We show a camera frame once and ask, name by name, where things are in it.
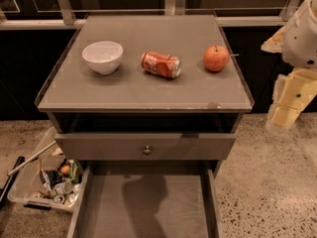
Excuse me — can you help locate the red apple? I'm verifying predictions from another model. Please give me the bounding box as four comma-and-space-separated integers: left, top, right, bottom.
204, 46, 230, 72

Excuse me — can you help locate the grey metal rod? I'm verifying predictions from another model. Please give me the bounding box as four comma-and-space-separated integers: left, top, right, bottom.
7, 141, 56, 177

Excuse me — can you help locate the red coke can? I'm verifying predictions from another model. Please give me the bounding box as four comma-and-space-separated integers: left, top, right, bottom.
141, 52, 181, 79

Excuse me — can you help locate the white ceramic bowl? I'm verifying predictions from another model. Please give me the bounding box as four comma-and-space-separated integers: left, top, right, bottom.
82, 41, 124, 74

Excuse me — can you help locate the clear plastic bin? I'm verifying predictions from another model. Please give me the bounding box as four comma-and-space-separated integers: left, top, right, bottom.
8, 128, 81, 212

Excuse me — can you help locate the grey top drawer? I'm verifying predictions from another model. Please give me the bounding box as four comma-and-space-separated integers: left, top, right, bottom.
55, 133, 236, 161

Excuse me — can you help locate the black tool handle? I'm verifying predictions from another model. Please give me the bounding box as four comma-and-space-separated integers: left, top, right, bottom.
0, 156, 25, 208

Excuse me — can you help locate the metal window railing frame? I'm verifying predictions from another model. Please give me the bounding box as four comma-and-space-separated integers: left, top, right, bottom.
0, 0, 304, 30

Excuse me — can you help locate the round metal drawer knob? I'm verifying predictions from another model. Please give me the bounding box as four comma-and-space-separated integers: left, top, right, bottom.
143, 146, 152, 156

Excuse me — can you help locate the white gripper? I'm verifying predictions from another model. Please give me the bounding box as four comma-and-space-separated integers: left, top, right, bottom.
261, 0, 317, 130

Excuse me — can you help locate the grey drawer cabinet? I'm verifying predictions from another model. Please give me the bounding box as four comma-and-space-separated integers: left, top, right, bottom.
34, 14, 256, 238

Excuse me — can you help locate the open grey middle drawer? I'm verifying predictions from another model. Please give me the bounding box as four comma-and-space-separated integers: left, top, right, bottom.
66, 167, 224, 238

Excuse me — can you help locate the black snack bag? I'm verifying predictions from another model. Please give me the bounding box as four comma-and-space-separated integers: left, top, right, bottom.
40, 170, 64, 191

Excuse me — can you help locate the orange round item in bin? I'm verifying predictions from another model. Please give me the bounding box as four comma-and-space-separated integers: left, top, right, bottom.
60, 165, 71, 176

